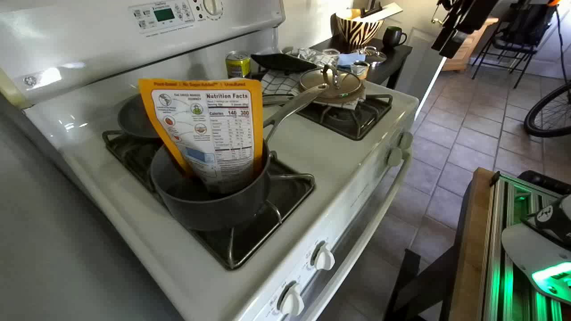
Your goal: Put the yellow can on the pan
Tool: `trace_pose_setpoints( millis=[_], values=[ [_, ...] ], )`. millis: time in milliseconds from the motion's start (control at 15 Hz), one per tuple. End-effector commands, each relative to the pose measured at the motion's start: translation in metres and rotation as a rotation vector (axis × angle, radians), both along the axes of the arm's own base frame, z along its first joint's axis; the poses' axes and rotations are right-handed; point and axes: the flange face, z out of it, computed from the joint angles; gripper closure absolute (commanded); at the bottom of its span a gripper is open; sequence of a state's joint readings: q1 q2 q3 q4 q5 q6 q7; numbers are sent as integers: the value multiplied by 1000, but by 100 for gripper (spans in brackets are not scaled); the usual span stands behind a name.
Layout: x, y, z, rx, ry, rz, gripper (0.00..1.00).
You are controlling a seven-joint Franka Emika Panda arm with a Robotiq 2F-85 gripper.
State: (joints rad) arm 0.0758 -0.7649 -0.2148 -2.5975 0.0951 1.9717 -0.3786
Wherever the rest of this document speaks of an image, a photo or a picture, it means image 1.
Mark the yellow soda can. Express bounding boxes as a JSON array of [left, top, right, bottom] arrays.
[[224, 52, 251, 79]]

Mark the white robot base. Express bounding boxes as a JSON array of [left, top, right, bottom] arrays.
[[501, 196, 571, 303]]

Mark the white gas stove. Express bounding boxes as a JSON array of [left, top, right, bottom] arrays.
[[0, 0, 417, 321]]

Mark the left black burner grate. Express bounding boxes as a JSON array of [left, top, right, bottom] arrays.
[[101, 130, 315, 269]]

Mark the black burner grate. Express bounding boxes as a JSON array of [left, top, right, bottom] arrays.
[[101, 130, 315, 269], [262, 89, 394, 143]]

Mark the checkered kitchen towel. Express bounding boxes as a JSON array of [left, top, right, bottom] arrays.
[[262, 71, 363, 109]]

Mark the orange food pouch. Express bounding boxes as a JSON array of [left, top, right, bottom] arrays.
[[137, 79, 263, 195]]

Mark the right black burner grate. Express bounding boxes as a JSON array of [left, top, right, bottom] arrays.
[[262, 89, 394, 143]]

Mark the glass pot lid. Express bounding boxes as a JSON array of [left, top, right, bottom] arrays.
[[299, 66, 362, 100]]

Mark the black baking tray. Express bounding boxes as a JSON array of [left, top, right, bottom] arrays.
[[253, 54, 315, 73]]

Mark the white stove knob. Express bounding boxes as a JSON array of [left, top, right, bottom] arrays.
[[276, 282, 305, 316], [310, 243, 335, 271]]

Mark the zebra pattern bowl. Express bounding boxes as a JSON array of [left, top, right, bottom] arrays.
[[333, 13, 381, 45]]

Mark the black mug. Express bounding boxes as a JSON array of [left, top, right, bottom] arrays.
[[381, 27, 406, 52]]

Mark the wooden robot cart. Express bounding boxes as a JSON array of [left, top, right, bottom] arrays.
[[442, 168, 571, 321]]

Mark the bicycle wheel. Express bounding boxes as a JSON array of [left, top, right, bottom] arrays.
[[524, 82, 571, 137]]

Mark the black folding chair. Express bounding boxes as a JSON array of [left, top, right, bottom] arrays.
[[472, 0, 558, 86]]

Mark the grey saucepan with handle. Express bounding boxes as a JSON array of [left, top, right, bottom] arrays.
[[148, 82, 330, 234]]

